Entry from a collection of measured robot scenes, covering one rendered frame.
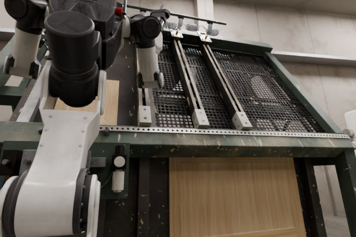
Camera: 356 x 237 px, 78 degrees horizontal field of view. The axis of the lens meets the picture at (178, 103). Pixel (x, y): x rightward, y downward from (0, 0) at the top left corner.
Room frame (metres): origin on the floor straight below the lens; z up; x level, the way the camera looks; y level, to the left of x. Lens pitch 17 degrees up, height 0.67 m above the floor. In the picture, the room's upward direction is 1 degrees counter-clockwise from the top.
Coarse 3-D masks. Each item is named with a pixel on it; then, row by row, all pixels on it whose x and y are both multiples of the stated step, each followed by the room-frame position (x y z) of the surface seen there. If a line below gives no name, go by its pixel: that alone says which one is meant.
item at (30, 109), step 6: (48, 60) 1.21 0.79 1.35; (36, 84) 1.10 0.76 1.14; (36, 90) 1.08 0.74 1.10; (30, 96) 1.05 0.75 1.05; (36, 96) 1.06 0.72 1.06; (30, 102) 1.03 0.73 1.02; (36, 102) 1.04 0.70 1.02; (24, 108) 1.01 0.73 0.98; (30, 108) 1.01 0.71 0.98; (36, 108) 1.04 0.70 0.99; (24, 114) 0.99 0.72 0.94; (30, 114) 1.00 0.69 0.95; (18, 120) 0.97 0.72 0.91; (24, 120) 0.98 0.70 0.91; (30, 120) 0.99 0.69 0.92
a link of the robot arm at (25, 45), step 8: (16, 32) 0.75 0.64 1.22; (24, 32) 0.74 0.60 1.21; (16, 40) 0.76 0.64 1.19; (24, 40) 0.76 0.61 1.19; (32, 40) 0.78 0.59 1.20; (16, 48) 0.78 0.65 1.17; (24, 48) 0.78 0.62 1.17; (32, 48) 0.80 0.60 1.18; (8, 56) 0.80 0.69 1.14; (16, 56) 0.80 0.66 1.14; (24, 56) 0.81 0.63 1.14; (32, 56) 0.83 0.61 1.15; (8, 64) 0.82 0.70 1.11; (16, 64) 0.82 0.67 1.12; (24, 64) 0.83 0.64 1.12; (32, 64) 0.85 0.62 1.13; (8, 72) 0.87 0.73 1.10; (32, 72) 0.88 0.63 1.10
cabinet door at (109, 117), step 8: (112, 80) 1.29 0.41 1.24; (112, 88) 1.25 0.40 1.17; (96, 96) 1.19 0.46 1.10; (112, 96) 1.21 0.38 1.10; (56, 104) 1.09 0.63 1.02; (64, 104) 1.10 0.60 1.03; (104, 104) 1.17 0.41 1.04; (112, 104) 1.18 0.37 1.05; (104, 112) 1.14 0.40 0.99; (112, 112) 1.15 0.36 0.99; (104, 120) 1.11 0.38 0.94; (112, 120) 1.12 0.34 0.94
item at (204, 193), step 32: (192, 160) 1.38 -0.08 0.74; (224, 160) 1.44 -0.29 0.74; (256, 160) 1.51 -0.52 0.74; (288, 160) 1.59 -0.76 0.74; (192, 192) 1.38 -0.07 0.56; (224, 192) 1.44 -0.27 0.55; (256, 192) 1.51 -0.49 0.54; (288, 192) 1.58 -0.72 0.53; (192, 224) 1.38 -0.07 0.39; (224, 224) 1.44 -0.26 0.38; (256, 224) 1.50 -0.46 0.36; (288, 224) 1.57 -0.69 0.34
